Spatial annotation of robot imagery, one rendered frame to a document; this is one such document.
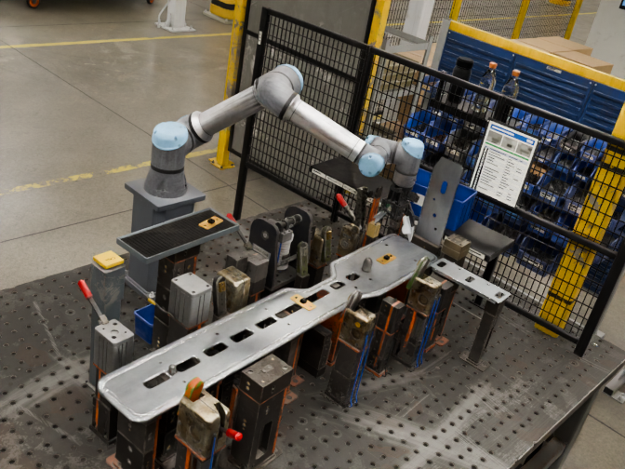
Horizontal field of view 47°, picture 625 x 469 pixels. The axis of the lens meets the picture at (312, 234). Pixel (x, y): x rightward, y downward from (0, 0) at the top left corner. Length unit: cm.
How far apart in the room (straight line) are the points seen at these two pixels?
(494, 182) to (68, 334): 168
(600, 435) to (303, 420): 196
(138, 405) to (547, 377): 158
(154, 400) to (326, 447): 62
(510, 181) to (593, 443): 149
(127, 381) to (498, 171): 168
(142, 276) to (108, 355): 77
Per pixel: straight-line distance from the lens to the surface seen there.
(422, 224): 278
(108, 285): 205
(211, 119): 252
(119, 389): 186
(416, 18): 660
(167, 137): 244
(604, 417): 400
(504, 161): 288
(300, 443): 221
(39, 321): 258
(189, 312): 204
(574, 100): 405
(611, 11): 881
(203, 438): 175
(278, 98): 226
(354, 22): 442
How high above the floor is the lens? 225
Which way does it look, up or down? 28 degrees down
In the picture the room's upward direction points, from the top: 12 degrees clockwise
